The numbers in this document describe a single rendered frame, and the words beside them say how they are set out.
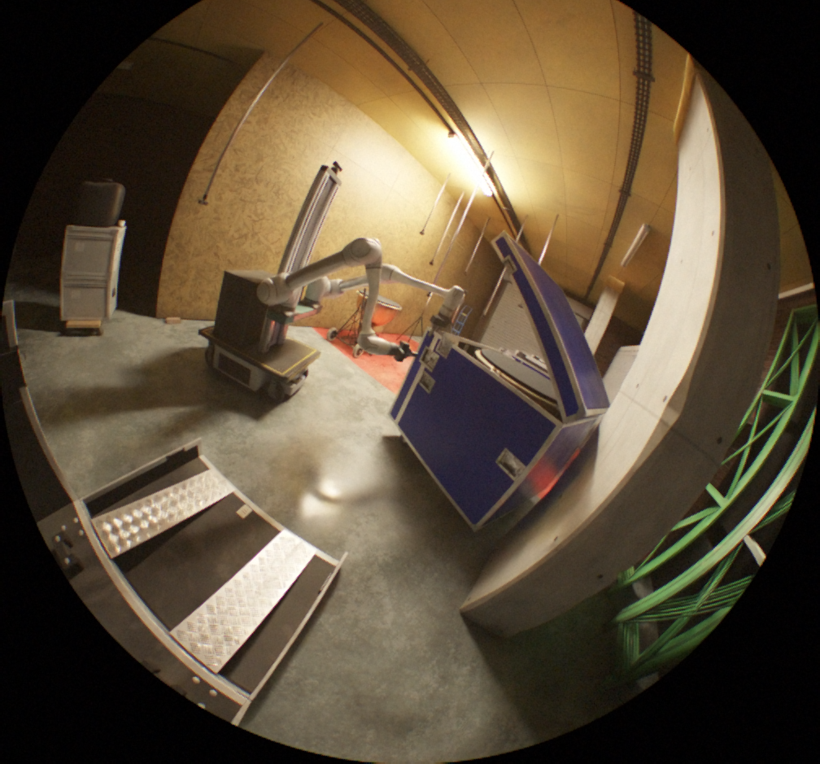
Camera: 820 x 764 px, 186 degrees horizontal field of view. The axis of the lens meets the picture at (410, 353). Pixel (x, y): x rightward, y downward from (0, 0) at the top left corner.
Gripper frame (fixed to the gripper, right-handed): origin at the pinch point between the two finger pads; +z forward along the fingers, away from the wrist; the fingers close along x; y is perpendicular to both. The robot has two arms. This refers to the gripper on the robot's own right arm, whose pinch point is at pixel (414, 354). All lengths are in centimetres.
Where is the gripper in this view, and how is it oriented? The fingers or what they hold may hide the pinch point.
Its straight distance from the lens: 170.9
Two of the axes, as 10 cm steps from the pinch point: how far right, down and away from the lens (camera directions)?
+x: -3.9, 8.8, 2.7
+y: -4.8, -4.4, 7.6
